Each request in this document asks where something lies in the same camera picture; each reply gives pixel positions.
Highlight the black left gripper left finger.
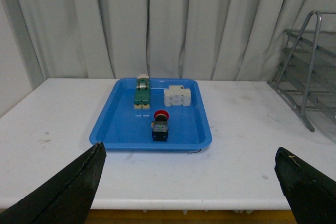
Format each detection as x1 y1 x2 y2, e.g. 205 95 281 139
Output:
1 143 107 223

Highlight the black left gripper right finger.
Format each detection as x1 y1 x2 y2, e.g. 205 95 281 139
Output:
275 147 335 223

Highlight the red emergency stop button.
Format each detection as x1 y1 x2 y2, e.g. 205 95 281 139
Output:
151 110 169 142

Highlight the silver mesh tray rack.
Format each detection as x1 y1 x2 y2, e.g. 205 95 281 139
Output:
267 10 335 132

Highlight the blue plastic tray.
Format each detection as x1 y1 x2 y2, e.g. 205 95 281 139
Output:
89 78 212 152

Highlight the white terminal block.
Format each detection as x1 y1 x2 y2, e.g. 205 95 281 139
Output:
163 85 191 106

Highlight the grey curtain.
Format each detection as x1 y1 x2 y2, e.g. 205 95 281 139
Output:
1 0 335 114

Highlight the green knife switch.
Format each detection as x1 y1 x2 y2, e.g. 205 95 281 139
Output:
134 74 151 109

